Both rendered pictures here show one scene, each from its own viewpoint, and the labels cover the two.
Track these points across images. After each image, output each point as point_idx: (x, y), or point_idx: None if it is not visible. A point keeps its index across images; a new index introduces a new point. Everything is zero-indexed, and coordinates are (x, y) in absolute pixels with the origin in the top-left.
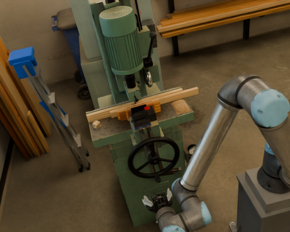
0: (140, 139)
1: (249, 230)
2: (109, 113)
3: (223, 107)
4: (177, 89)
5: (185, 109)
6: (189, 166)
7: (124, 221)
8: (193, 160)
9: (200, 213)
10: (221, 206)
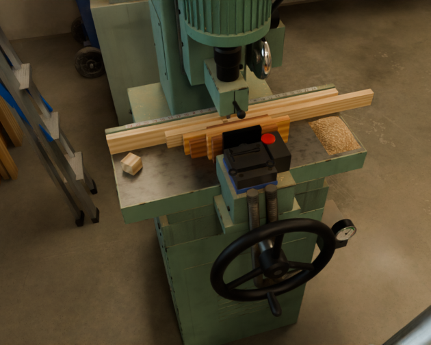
0: (245, 215)
1: None
2: (164, 135)
3: None
4: (325, 91)
5: (348, 144)
6: (422, 344)
7: (167, 339)
8: None
9: None
10: (356, 320)
